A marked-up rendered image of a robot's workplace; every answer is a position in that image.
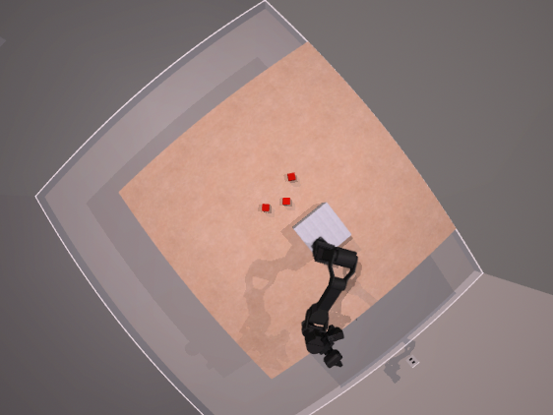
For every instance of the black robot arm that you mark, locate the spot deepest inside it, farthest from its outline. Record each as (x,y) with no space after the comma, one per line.
(318,313)

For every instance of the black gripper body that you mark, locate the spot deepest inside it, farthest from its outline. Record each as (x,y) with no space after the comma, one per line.
(332,357)

